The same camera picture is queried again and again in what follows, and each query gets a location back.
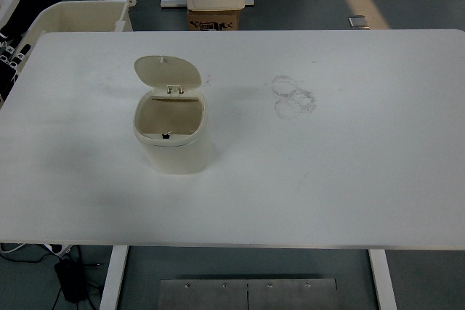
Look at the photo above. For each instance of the small cream lidded trash bin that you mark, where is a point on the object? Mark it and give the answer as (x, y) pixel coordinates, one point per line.
(174, 157)

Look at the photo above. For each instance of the brown cardboard box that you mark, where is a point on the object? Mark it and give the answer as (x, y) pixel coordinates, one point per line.
(212, 16)

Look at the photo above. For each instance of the grey table foot bar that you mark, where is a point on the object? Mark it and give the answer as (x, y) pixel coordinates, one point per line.
(172, 3)

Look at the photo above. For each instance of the grey metal plate with screws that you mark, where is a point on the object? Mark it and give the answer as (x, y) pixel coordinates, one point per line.
(218, 297)

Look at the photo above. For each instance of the small grey metal floor plate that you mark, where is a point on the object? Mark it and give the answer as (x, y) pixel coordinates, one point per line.
(359, 22)

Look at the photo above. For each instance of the white table leg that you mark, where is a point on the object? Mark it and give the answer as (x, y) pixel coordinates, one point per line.
(112, 281)
(383, 281)

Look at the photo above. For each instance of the large cream plastic crate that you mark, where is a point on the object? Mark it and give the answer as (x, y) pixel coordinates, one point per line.
(83, 16)

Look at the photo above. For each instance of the black power adapter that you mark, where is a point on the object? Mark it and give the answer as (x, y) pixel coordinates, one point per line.
(70, 281)

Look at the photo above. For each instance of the white board edge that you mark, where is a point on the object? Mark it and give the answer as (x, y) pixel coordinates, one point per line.
(7, 7)

